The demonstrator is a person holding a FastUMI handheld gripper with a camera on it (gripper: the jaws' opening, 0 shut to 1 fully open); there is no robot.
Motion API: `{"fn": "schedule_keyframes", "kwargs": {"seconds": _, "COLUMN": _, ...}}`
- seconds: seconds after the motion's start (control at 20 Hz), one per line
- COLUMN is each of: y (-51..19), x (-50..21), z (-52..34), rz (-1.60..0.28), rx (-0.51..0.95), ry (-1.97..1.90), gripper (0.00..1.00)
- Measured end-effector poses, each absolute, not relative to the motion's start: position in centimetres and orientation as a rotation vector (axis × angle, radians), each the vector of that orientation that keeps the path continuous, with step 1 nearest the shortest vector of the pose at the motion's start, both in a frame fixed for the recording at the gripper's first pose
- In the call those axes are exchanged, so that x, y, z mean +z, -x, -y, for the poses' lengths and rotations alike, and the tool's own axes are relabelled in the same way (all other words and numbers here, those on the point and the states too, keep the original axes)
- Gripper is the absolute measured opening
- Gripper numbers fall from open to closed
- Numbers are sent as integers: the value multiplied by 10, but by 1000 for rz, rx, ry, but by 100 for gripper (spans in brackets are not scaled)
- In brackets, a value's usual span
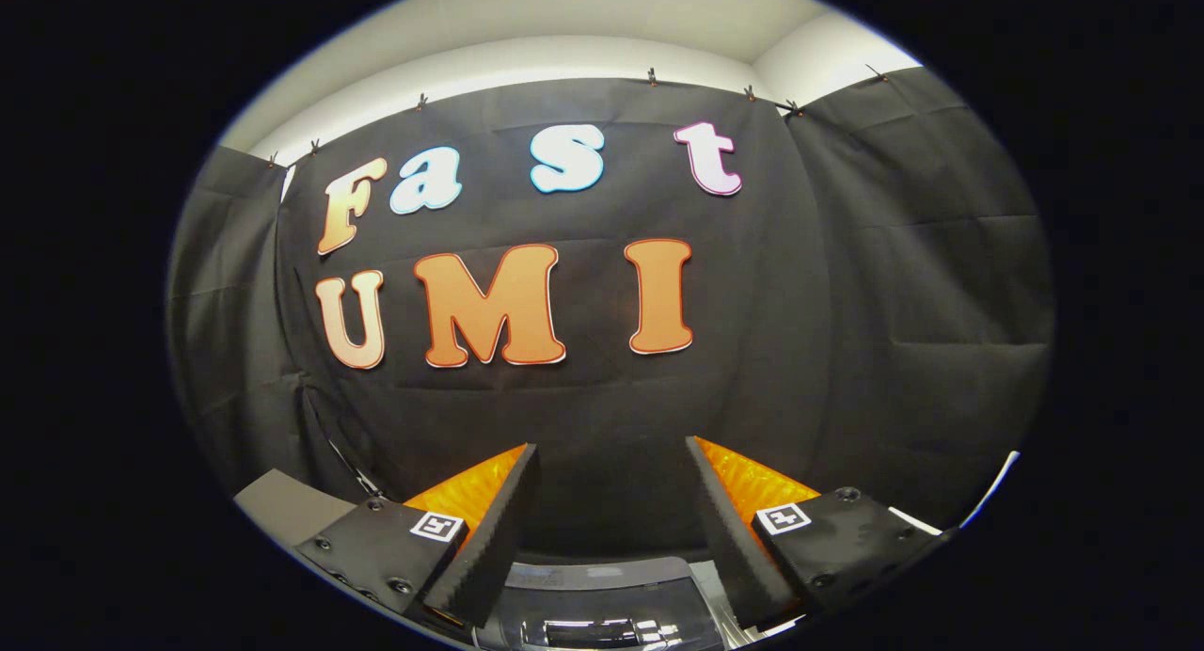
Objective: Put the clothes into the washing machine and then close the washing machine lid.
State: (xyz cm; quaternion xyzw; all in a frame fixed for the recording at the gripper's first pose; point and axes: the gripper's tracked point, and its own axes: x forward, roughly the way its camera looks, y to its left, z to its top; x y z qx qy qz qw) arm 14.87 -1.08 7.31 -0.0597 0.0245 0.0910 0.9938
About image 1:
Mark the dark glass washing machine lid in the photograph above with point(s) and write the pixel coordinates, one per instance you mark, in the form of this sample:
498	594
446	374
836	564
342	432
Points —
602	623

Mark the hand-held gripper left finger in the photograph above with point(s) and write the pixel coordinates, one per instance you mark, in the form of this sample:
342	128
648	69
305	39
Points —
499	529

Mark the grey washing machine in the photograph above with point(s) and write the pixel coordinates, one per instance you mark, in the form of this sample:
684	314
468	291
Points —
707	590

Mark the white board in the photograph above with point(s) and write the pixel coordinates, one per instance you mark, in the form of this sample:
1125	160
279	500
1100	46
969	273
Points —
914	520

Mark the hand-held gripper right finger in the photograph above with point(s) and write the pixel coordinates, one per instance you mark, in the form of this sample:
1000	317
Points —
734	529

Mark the grey cabinet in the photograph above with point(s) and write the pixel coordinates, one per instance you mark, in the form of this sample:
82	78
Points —
292	505

